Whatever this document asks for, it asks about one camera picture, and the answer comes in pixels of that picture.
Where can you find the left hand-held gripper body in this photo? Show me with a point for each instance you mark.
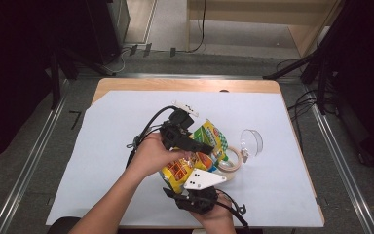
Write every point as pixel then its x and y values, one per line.
pixel 175 130

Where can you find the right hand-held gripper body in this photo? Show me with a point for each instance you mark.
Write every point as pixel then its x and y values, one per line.
pixel 201 180

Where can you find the yellow seasoning bag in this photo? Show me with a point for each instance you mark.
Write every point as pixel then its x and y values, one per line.
pixel 178 172

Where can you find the roll of tape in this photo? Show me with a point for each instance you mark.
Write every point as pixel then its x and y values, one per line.
pixel 235 164

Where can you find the clear dome jar lid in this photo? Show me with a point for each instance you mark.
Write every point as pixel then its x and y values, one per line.
pixel 254 143

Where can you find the person's left hand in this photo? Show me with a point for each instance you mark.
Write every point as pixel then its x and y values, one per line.
pixel 152 156

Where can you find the person's right hand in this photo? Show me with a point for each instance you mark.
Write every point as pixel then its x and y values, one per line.
pixel 219 221

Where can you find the white paper sheet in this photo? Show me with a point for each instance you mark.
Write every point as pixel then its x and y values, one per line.
pixel 110 130

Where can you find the black cabinet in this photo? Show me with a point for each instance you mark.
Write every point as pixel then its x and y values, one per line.
pixel 107 29

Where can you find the black tripod stand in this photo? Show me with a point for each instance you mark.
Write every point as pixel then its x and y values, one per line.
pixel 289 67

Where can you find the black metal stand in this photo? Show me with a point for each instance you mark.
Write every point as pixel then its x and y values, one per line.
pixel 56 84

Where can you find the light wooden shelf unit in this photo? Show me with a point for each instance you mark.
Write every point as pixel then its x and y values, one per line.
pixel 240 16

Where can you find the black stool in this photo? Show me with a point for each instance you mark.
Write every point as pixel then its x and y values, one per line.
pixel 61 226

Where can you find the black curtain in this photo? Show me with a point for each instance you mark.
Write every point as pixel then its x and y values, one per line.
pixel 370 65
pixel 13 65

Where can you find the metal floor rail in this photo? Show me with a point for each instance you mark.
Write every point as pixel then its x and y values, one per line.
pixel 337 152
pixel 175 75
pixel 29 169

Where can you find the black floor bracket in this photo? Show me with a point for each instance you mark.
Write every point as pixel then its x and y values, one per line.
pixel 147 49
pixel 133 49
pixel 173 52

